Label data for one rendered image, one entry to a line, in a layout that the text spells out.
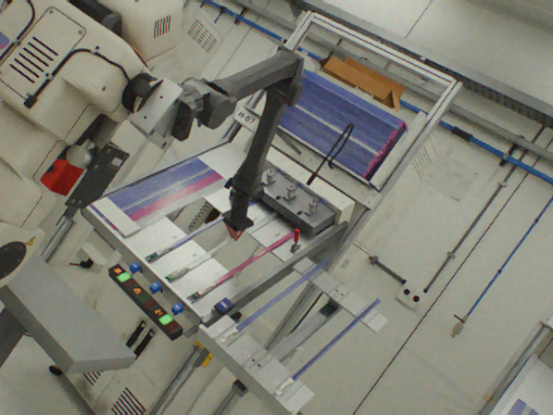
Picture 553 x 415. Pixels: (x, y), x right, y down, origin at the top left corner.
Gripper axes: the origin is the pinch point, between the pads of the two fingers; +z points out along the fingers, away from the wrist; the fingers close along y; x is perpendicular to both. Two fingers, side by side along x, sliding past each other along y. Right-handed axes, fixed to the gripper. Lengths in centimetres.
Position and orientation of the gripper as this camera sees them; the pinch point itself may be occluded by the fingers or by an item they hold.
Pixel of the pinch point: (234, 237)
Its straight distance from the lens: 189.9
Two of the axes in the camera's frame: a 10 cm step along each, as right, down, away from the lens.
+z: -1.7, 7.8, 6.1
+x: -6.7, 3.6, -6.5
